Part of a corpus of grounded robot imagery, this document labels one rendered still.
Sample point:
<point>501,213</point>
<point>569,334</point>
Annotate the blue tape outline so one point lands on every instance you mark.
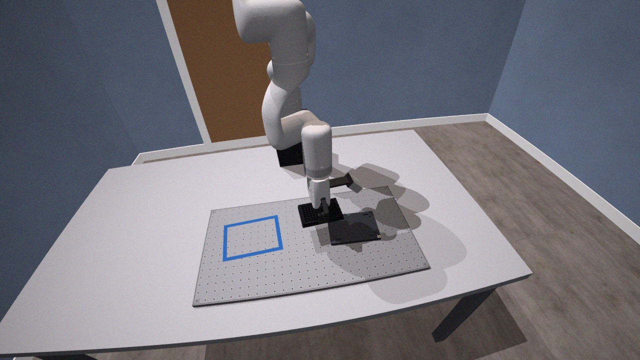
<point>280,244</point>

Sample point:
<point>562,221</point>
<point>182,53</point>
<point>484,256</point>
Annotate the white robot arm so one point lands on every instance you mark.
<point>291,34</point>

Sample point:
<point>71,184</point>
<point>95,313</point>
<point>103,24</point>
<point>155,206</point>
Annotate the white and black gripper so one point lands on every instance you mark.
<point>319,193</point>

